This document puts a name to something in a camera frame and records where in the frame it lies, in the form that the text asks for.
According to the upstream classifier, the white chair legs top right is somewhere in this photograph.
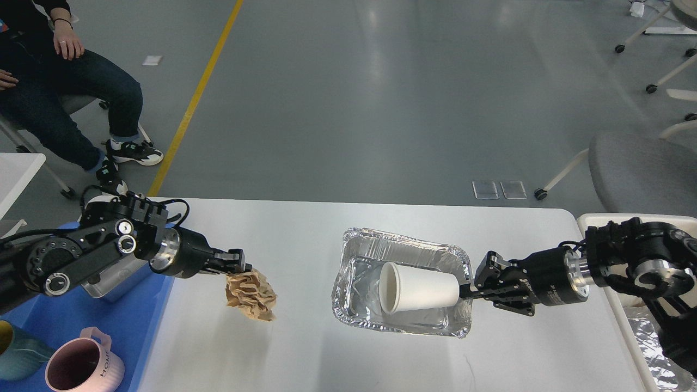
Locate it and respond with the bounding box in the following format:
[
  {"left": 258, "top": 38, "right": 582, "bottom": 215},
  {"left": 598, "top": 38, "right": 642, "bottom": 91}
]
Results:
[{"left": 614, "top": 0, "right": 697, "bottom": 139}]

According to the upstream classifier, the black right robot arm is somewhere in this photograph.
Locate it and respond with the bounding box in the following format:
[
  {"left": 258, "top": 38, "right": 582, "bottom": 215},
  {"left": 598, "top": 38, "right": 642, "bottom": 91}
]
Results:
[{"left": 460, "top": 217, "right": 696, "bottom": 375}]

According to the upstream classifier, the floor outlet plate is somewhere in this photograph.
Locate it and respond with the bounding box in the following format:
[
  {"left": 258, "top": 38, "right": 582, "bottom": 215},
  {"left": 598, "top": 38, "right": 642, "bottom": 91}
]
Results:
[
  {"left": 499, "top": 181, "right": 527, "bottom": 199},
  {"left": 472, "top": 181, "right": 499, "bottom": 199}
]

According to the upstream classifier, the right floor outlet plate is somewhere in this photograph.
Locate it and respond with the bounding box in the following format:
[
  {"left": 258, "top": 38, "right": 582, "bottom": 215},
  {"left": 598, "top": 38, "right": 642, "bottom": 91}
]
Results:
[{"left": 499, "top": 181, "right": 527, "bottom": 199}]

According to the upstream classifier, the aluminium foil tray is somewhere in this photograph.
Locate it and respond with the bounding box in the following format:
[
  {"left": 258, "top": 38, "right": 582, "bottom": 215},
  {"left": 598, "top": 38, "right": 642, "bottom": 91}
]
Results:
[{"left": 333, "top": 228, "right": 472, "bottom": 338}]

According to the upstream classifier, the pink ribbed mug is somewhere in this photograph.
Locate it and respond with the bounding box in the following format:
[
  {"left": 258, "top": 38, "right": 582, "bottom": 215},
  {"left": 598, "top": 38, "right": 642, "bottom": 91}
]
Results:
[{"left": 45, "top": 327, "right": 125, "bottom": 391}]

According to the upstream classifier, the grey office chair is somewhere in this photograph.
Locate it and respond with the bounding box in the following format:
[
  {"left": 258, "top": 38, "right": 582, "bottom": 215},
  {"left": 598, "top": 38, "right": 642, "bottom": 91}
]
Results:
[{"left": 534, "top": 132, "right": 696, "bottom": 217}]

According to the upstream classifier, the white plastic bin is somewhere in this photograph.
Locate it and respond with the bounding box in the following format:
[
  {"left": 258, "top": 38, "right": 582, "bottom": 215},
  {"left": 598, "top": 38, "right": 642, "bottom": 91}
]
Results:
[{"left": 577, "top": 213, "right": 696, "bottom": 391}]

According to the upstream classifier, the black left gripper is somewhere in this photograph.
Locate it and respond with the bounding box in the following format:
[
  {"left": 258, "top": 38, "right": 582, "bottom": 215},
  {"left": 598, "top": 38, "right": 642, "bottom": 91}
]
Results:
[{"left": 149, "top": 228, "right": 253, "bottom": 279}]

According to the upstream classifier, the brown paper ball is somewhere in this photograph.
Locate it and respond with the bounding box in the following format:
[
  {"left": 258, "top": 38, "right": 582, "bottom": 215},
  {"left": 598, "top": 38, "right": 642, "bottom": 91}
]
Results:
[{"left": 225, "top": 268, "right": 277, "bottom": 322}]

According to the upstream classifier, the white paper cup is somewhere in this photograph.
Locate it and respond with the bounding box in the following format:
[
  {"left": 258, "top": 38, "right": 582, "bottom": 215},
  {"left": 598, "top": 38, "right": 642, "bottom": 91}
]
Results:
[{"left": 378, "top": 261, "right": 460, "bottom": 315}]

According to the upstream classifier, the white side table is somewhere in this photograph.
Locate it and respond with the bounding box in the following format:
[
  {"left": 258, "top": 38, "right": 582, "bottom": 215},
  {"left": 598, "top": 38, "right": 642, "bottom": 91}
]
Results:
[{"left": 1, "top": 153, "right": 46, "bottom": 218}]

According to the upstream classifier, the teal mug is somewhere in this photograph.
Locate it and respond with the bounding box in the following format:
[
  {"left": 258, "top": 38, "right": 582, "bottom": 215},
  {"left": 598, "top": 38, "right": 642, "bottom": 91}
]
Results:
[{"left": 1, "top": 320, "right": 55, "bottom": 381}]

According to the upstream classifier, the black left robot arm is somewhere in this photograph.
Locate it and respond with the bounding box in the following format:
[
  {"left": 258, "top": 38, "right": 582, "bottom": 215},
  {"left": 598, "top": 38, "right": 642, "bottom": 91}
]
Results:
[{"left": 1, "top": 191, "right": 253, "bottom": 313}]

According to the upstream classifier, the left floor outlet plate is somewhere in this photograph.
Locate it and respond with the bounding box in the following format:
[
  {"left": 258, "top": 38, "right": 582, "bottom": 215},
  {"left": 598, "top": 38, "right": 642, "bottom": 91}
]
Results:
[{"left": 472, "top": 181, "right": 499, "bottom": 199}]

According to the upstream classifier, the seated person in black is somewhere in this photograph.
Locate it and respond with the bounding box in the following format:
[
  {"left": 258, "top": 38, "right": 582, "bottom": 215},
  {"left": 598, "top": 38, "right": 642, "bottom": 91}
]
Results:
[{"left": 1, "top": 1, "right": 163, "bottom": 194}]

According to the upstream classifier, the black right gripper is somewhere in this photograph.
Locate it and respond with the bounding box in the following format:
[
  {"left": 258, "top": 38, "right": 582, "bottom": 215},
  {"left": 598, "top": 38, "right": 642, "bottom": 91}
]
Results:
[{"left": 460, "top": 248, "right": 590, "bottom": 317}]

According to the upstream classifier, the stainless steel square dish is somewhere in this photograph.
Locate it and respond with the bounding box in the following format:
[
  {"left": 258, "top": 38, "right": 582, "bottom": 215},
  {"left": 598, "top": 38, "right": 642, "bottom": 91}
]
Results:
[{"left": 82, "top": 255, "right": 152, "bottom": 303}]

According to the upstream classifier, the white paper on floor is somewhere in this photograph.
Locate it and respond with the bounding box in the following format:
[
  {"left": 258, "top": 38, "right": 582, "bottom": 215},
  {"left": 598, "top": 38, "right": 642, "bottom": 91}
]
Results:
[{"left": 142, "top": 55, "right": 163, "bottom": 66}]

